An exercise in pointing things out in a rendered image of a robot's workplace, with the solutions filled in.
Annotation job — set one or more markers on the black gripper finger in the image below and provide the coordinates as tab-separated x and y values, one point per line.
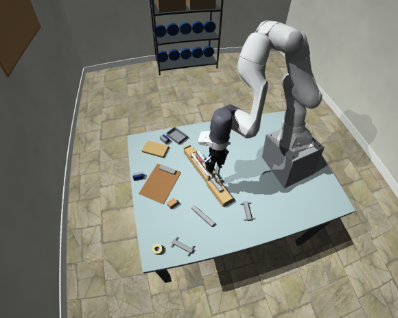
210	165
220	162

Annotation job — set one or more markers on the tan flat board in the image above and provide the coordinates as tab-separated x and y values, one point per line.
155	149

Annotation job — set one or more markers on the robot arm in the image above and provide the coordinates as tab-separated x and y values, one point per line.
299	86

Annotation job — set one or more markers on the brown clipboard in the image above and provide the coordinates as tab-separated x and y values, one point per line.
160	183

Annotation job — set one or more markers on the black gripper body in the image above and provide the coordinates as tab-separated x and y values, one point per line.
216	153

